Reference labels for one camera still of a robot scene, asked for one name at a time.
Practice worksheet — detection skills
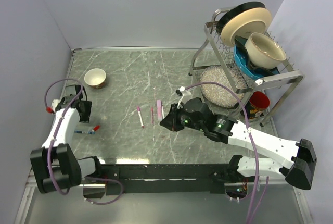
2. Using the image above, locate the blue dotted bowl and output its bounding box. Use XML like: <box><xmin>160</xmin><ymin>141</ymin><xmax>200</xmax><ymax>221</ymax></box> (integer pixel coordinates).
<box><xmin>234</xmin><ymin>45</ymin><xmax>279</xmax><ymax>80</ymax></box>

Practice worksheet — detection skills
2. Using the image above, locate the speckled glass plate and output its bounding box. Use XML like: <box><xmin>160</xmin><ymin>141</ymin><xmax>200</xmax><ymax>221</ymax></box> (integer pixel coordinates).
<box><xmin>199</xmin><ymin>65</ymin><xmax>238</xmax><ymax>108</ymax></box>

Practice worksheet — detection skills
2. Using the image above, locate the metal dish rack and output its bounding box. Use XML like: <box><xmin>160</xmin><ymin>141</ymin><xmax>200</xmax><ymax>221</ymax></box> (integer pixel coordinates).
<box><xmin>188</xmin><ymin>7</ymin><xmax>305</xmax><ymax>127</ymax></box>

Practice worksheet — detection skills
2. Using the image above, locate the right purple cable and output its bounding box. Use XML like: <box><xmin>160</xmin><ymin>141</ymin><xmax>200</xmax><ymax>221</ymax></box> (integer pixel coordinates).
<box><xmin>187</xmin><ymin>82</ymin><xmax>270</xmax><ymax>224</ymax></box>

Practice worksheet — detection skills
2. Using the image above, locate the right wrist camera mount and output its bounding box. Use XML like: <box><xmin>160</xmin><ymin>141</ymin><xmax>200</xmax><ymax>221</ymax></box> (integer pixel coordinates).
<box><xmin>176</xmin><ymin>86</ymin><xmax>192</xmax><ymax>109</ymax></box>

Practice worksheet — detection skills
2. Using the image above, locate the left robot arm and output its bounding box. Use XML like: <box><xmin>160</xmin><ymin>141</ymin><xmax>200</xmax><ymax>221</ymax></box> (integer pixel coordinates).
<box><xmin>30</xmin><ymin>84</ymin><xmax>104</xmax><ymax>195</ymax></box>

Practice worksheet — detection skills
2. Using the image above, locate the black base bar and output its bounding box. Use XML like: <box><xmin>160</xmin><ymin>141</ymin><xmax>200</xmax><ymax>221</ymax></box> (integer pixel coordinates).
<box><xmin>83</xmin><ymin>163</ymin><xmax>258</xmax><ymax>198</ymax></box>

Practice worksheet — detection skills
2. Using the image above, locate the pink highlighter pen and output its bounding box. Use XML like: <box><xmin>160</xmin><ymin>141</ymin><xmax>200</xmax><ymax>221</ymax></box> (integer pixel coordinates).
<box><xmin>156</xmin><ymin>99</ymin><xmax>163</xmax><ymax>121</ymax></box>

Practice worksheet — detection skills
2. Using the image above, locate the cream ceramic bowl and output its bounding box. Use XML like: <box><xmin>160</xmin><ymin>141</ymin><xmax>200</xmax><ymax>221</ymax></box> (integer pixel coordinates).
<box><xmin>245</xmin><ymin>32</ymin><xmax>287</xmax><ymax>70</ymax></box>

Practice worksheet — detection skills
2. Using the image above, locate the red black mug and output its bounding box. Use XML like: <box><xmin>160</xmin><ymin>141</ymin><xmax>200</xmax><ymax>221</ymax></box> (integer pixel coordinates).
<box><xmin>245</xmin><ymin>91</ymin><xmax>270</xmax><ymax>119</ymax></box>

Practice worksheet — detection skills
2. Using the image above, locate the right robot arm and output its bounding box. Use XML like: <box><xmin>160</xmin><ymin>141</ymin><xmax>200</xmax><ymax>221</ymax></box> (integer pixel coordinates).
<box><xmin>160</xmin><ymin>97</ymin><xmax>317</xmax><ymax>190</ymax></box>

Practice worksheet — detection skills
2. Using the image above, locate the white marker pen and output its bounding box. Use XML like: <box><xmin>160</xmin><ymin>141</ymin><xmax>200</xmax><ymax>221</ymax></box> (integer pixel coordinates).
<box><xmin>137</xmin><ymin>106</ymin><xmax>145</xmax><ymax>128</ymax></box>
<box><xmin>161</xmin><ymin>105</ymin><xmax>165</xmax><ymax>119</ymax></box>

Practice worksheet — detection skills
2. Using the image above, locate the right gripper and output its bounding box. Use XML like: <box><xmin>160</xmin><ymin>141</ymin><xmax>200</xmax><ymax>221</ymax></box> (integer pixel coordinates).
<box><xmin>160</xmin><ymin>102</ymin><xmax>206</xmax><ymax>131</ymax></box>

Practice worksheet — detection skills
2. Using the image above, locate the large cream plate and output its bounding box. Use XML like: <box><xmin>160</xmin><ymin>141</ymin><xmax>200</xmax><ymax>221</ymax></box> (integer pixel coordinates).
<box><xmin>220</xmin><ymin>8</ymin><xmax>272</xmax><ymax>47</ymax></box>

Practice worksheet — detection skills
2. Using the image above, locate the small white bowl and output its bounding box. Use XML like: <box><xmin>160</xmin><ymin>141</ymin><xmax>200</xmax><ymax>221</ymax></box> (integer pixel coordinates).
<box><xmin>84</xmin><ymin>68</ymin><xmax>107</xmax><ymax>89</ymax></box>

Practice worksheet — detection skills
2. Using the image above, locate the black plate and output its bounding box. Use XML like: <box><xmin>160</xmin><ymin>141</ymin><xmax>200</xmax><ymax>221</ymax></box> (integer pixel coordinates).
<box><xmin>216</xmin><ymin>1</ymin><xmax>266</xmax><ymax>34</ymax></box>

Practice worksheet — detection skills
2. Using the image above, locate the aluminium frame rail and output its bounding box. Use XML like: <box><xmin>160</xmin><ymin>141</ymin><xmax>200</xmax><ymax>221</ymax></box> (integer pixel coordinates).
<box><xmin>259</xmin><ymin>170</ymin><xmax>301</xmax><ymax>185</ymax></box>

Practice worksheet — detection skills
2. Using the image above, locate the blue pen refill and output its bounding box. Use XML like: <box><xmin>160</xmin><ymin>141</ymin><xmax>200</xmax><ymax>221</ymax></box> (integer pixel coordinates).
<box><xmin>74</xmin><ymin>130</ymin><xmax>95</xmax><ymax>134</ymax></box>

